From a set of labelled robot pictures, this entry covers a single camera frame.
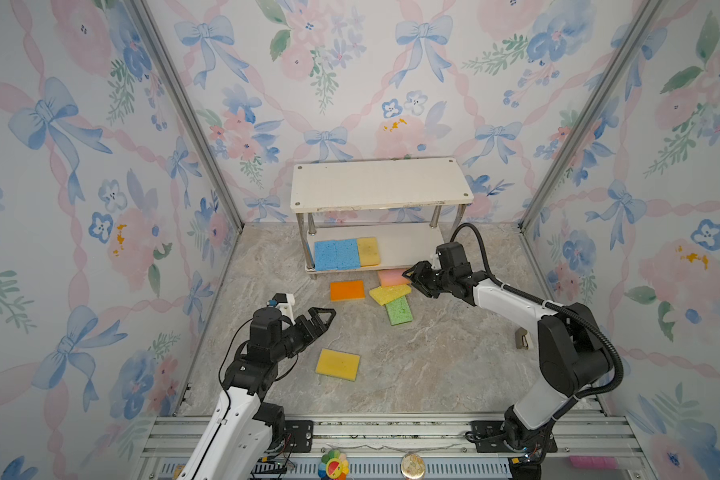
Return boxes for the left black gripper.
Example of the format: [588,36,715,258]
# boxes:
[270,307,333,365]

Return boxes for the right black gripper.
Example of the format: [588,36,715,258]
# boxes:
[400,262,453,299]

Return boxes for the orange sponge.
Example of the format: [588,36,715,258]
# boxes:
[330,280,365,302]

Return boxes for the blue sponge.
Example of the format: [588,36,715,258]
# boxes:
[314,240,338,271]
[335,239,361,270]

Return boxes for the blue sponge front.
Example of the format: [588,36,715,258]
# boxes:
[335,239,361,270]

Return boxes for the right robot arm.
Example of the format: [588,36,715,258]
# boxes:
[403,261,624,458]

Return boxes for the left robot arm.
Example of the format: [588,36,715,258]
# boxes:
[179,304,337,479]

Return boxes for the white two-tier metal shelf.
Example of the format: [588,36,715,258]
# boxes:
[290,158,474,275]

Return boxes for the pink sponge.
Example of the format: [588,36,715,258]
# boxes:
[377,269,410,288]

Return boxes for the light yellow cellulose sponge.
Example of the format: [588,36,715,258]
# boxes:
[369,285,412,306]

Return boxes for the green sponge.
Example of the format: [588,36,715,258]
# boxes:
[385,296,413,326]

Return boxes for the small grey stapler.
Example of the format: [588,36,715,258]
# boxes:
[514,328,532,350]

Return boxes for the colourful flower toy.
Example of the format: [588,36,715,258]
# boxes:
[317,450,350,480]

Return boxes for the round gold badge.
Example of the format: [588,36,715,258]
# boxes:
[400,453,426,480]

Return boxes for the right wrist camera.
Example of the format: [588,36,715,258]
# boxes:
[436,242,471,271]

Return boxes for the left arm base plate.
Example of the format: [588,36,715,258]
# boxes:
[265,420,315,455]

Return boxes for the aluminium front rail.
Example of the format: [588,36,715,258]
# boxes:
[128,410,658,480]

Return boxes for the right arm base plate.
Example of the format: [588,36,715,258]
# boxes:
[464,419,558,456]

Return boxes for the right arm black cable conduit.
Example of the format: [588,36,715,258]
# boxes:
[449,222,625,415]

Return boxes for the right aluminium frame post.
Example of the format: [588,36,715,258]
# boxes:
[518,0,664,234]

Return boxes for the aluminium frame post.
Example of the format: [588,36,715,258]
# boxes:
[124,0,244,235]
[518,0,664,234]

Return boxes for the left aluminium frame post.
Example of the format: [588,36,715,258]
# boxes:
[124,0,244,235]

